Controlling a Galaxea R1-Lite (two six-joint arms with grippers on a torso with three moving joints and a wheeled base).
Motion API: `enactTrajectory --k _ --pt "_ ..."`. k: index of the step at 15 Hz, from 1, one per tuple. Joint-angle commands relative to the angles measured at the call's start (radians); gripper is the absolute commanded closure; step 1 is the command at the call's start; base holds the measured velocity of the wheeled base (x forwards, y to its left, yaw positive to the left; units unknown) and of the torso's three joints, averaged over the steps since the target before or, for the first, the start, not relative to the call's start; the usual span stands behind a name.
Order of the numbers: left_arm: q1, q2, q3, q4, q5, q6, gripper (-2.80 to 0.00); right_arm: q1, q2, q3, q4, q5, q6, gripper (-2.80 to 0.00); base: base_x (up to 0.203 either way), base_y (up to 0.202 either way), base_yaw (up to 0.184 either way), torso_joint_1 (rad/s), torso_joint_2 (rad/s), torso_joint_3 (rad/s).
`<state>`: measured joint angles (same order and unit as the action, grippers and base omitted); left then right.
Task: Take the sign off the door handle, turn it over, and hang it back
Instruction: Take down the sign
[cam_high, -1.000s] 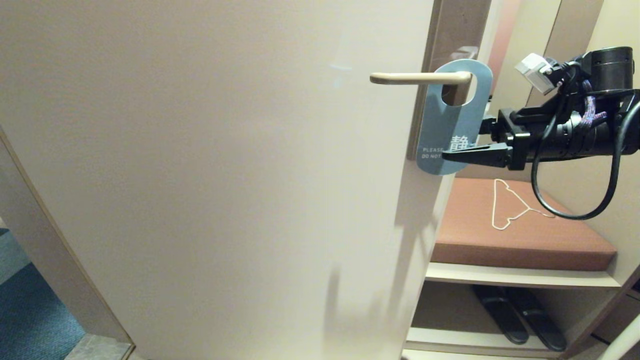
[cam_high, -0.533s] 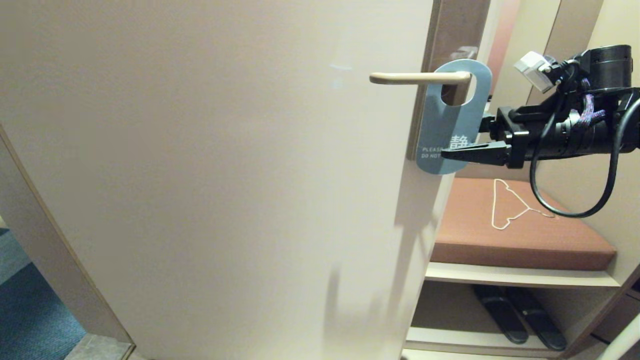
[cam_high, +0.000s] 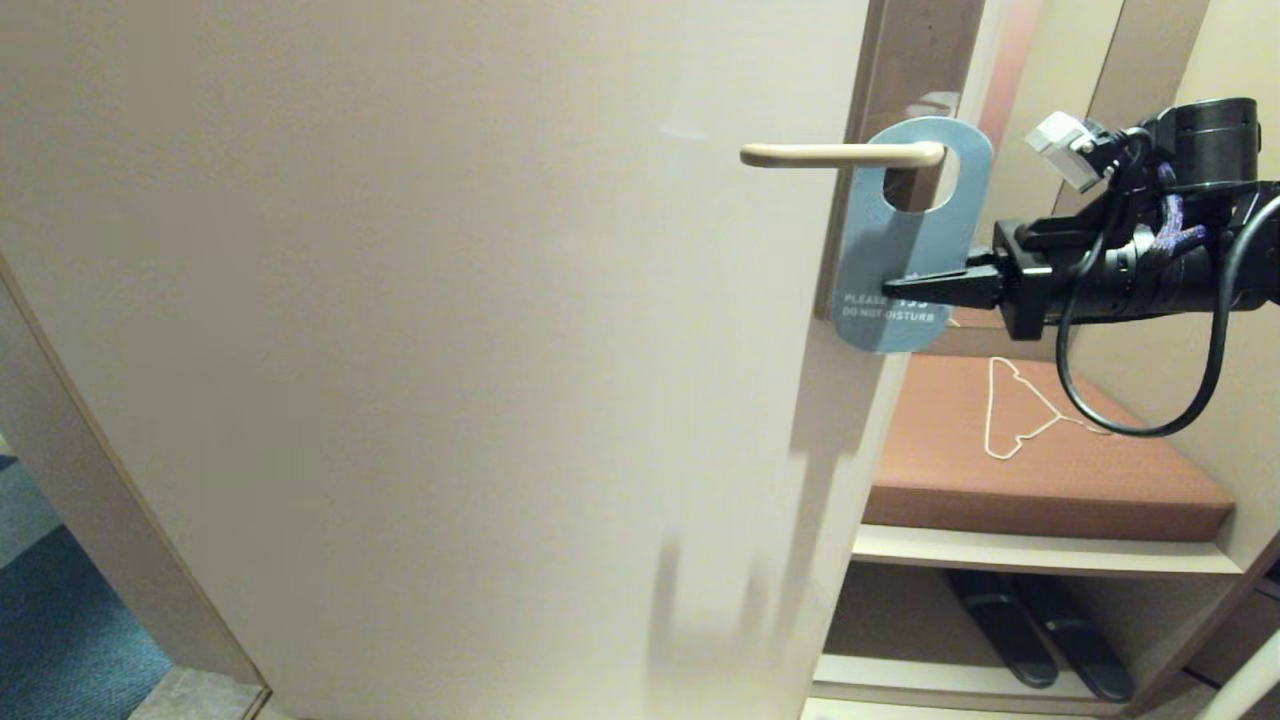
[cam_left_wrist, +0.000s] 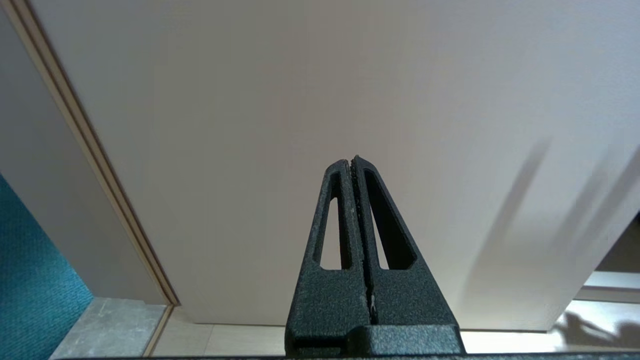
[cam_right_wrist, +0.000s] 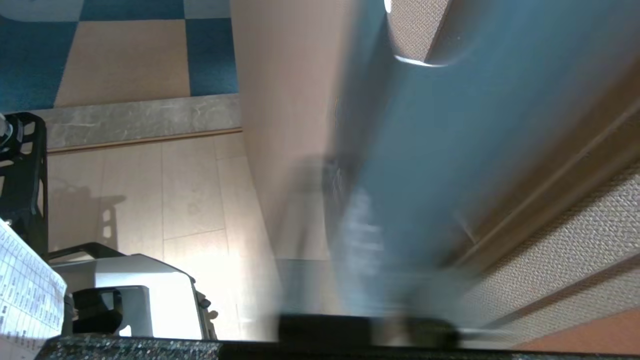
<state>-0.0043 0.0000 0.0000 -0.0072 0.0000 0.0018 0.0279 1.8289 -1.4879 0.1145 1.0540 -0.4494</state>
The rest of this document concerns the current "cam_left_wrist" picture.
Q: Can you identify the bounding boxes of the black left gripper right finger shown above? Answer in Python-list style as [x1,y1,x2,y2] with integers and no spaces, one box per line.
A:
[351,155,460,327]

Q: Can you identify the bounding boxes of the white low shelf board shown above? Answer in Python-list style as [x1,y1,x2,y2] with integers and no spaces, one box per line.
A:
[575,270,640,303]

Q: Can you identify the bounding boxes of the beige room door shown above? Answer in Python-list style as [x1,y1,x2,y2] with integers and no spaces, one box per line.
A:
[27,0,640,332]

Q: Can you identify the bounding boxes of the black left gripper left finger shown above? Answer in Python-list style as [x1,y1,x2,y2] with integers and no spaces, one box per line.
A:
[285,159,372,357]

